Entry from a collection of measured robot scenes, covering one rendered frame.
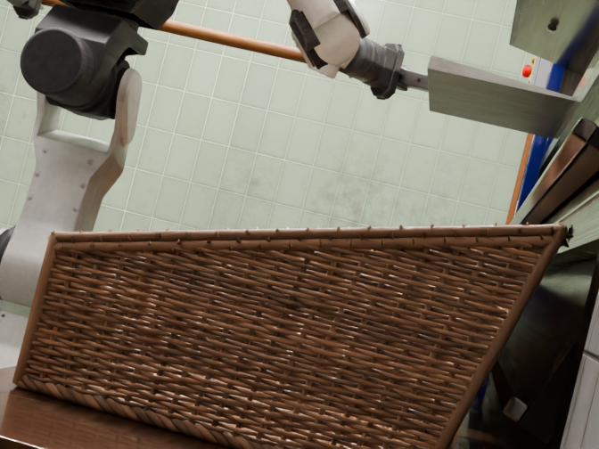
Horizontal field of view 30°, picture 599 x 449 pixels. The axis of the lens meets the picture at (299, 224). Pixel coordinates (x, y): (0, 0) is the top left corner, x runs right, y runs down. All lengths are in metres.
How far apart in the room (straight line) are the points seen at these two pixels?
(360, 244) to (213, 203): 2.82
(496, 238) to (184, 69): 2.96
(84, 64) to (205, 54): 2.05
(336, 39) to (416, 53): 1.77
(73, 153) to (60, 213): 0.11
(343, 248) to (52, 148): 1.12
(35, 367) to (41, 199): 0.97
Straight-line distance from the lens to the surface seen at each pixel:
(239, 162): 3.83
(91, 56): 1.92
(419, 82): 2.50
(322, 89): 3.81
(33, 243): 2.03
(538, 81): 3.44
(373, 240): 1.02
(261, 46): 2.55
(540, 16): 2.50
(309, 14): 2.02
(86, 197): 2.05
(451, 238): 1.02
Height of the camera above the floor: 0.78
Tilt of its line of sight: 1 degrees up
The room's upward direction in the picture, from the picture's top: 14 degrees clockwise
